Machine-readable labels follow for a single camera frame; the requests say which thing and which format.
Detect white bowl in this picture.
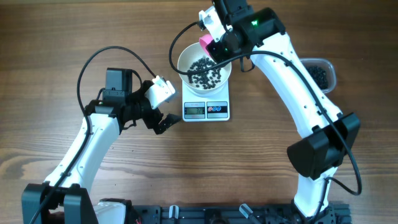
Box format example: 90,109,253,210
177,42,232,94

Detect black beans in bowl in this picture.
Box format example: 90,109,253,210
187,57,221,90

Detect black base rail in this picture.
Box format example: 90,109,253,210
124,203,352,224

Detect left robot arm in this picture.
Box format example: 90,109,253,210
21,68,181,223

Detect black beans in container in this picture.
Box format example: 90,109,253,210
306,66,328,90

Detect pink scoop blue handle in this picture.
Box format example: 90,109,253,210
198,34,213,57

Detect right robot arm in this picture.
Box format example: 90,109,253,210
199,1,360,222

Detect camera cable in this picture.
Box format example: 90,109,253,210
27,45,158,224
169,21,363,224

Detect left camera cable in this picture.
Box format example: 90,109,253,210
27,45,158,224

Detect white digital kitchen scale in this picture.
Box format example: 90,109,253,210
182,82,230,122

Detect clear plastic container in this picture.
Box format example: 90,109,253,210
300,58,336,94

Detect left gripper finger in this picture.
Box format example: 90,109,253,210
154,123,167,134
160,114,182,129

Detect right camera cable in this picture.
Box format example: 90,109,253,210
169,21,363,224

